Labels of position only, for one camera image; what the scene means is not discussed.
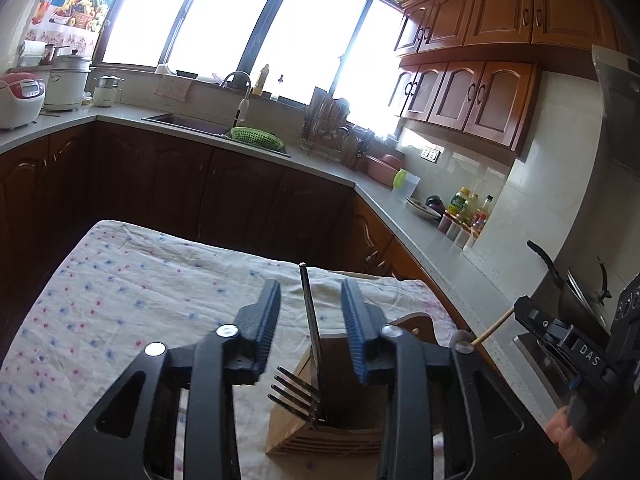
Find wooden chopstick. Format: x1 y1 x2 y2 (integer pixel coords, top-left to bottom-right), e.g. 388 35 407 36
471 307 515 347

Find metal fork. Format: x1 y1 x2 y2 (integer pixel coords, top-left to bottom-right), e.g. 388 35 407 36
267 262 326 427

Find kitchen sink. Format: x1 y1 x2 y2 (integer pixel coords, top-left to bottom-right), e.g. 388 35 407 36
144 114 288 156

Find kitchen faucet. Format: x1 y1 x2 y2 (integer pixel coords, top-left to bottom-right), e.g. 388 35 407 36
219 70 253 131

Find kitchen window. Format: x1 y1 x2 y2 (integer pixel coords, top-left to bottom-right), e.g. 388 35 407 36
94 0 400 139

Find right hand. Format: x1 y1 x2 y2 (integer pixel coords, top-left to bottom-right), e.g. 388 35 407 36
544 406 597 479

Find black wok with lid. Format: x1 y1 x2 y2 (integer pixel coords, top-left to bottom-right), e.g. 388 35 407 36
526 240 612 346

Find gas stove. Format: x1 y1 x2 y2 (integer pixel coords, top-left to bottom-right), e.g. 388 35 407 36
513 333 572 408

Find wooden utensil holder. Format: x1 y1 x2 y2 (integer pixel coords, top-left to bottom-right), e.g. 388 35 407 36
264 311 459 456

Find yellow cap oil bottle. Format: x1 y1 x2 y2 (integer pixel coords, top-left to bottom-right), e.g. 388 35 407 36
447 186 470 216

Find plate with vegetables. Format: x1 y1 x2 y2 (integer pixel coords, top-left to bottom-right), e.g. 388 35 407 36
406 197 442 222

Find clear jug green lid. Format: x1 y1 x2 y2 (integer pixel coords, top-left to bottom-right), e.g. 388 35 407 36
392 169 420 202

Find range hood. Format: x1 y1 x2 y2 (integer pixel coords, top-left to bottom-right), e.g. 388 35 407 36
591 43 640 181

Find pink storage box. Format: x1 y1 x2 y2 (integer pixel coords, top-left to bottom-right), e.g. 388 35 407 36
366 154 404 188

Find green dish mat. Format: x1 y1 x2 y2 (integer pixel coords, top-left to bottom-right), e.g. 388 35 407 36
229 126 284 151

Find white floral tablecloth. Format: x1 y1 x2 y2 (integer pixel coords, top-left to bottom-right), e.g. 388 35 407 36
0 219 459 480

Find dish drying rack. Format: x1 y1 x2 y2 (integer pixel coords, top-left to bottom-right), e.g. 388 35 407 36
299 87 366 167

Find yellow dish soap bottle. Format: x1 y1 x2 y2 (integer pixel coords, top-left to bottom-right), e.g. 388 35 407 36
253 64 270 96

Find upper wooden cabinets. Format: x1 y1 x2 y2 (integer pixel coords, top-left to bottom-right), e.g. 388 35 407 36
390 0 630 155

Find small white steamer pot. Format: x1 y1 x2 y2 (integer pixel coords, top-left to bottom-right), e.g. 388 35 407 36
92 75 124 107

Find large white cooker pot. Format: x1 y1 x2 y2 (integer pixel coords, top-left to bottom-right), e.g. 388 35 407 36
43 49 91 112

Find white red rice cooker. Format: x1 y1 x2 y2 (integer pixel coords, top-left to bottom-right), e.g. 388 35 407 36
0 73 46 130

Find fruit beach poster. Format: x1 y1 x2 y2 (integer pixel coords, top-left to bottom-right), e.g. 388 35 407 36
24 0 115 58

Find wall power outlet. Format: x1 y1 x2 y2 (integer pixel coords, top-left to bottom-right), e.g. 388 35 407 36
421 146 444 164

